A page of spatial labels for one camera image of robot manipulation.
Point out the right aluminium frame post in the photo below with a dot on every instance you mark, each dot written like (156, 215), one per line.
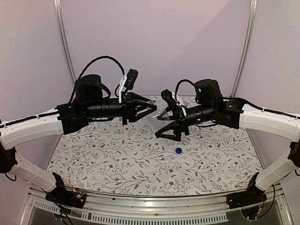
(246, 47)

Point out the left aluminium frame post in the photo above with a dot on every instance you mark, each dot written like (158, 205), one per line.
(64, 40)

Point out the white sports bottle cap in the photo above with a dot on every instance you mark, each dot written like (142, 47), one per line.
(151, 102)

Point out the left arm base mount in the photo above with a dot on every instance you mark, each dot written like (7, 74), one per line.
(60, 195)

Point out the blue bottle cap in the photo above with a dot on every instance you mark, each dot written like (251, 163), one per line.
(178, 151)

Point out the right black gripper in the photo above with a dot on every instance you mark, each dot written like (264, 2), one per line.
(179, 120)

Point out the clear plastic Pepsi bottle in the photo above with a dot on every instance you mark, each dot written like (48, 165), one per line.
(183, 104)

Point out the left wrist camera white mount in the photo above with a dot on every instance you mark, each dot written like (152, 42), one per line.
(126, 83)

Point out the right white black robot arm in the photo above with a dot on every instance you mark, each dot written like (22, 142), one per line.
(235, 113)

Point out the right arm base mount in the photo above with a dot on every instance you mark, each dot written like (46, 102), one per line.
(251, 202)

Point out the small clear bottle white cap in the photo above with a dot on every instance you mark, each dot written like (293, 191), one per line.
(161, 116)

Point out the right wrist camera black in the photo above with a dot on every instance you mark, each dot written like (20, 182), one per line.
(171, 99)

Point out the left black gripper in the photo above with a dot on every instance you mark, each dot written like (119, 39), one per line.
(129, 108)

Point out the floral patterned table mat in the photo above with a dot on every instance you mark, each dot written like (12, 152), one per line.
(130, 160)

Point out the aluminium frame post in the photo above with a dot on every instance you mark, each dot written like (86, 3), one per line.
(246, 47)
(64, 40)

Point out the aluminium front rail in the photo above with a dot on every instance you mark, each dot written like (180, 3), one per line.
(113, 209)

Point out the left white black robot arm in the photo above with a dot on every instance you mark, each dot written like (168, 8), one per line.
(93, 103)

